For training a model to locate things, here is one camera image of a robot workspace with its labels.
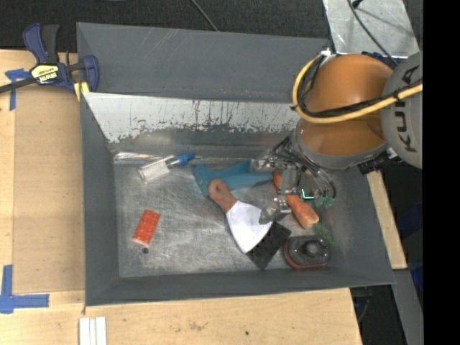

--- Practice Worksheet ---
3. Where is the black and orange round tool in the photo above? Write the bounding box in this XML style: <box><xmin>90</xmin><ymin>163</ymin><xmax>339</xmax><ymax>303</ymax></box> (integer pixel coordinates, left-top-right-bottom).
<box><xmin>283</xmin><ymin>235</ymin><xmax>331</xmax><ymax>270</ymax></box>

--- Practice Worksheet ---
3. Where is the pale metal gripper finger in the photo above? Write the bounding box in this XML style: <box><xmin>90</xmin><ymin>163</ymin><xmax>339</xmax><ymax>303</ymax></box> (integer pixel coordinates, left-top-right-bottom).
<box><xmin>250</xmin><ymin>158</ymin><xmax>276</xmax><ymax>173</ymax></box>
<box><xmin>258</xmin><ymin>196</ymin><xmax>293</xmax><ymax>226</ymax></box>

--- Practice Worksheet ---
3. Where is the orange toy carrot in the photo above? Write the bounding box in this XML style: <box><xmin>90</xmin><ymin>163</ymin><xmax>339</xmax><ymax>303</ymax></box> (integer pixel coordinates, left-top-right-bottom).
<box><xmin>272</xmin><ymin>170</ymin><xmax>337</xmax><ymax>248</ymax></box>

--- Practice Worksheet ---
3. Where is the clear glass bottle blue cap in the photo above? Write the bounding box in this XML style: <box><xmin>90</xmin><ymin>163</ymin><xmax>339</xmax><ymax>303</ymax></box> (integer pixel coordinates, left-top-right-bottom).
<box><xmin>137</xmin><ymin>152</ymin><xmax>197</xmax><ymax>185</ymax></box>

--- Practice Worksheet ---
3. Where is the grey metal bin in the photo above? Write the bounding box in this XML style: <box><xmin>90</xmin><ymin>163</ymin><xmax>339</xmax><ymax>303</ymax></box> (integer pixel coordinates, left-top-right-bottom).
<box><xmin>75</xmin><ymin>22</ymin><xmax>397</xmax><ymax>307</ymax></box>

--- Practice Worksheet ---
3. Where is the orange handled putty knife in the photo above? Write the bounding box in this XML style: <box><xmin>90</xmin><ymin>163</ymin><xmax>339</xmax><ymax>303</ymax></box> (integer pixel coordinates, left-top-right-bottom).
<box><xmin>208</xmin><ymin>178</ymin><xmax>278</xmax><ymax>254</ymax></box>

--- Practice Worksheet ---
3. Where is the pale wood flat board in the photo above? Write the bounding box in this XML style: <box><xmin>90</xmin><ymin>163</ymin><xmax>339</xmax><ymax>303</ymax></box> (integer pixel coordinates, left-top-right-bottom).
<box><xmin>12</xmin><ymin>50</ymin><xmax>87</xmax><ymax>295</ymax></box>

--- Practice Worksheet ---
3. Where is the black flat brush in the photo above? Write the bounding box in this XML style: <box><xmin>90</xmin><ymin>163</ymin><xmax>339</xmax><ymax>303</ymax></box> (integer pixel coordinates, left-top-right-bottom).
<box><xmin>247</xmin><ymin>221</ymin><xmax>293</xmax><ymax>271</ymax></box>

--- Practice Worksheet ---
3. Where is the teal handled scraper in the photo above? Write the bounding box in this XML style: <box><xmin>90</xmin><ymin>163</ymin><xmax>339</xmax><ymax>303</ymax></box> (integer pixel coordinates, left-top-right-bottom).
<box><xmin>191</xmin><ymin>159</ymin><xmax>275</xmax><ymax>198</ymax></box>

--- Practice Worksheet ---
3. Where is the red studded flat block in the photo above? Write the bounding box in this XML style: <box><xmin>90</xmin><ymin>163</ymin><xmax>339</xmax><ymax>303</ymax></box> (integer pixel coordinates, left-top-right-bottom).
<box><xmin>132</xmin><ymin>208</ymin><xmax>161</xmax><ymax>246</ymax></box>

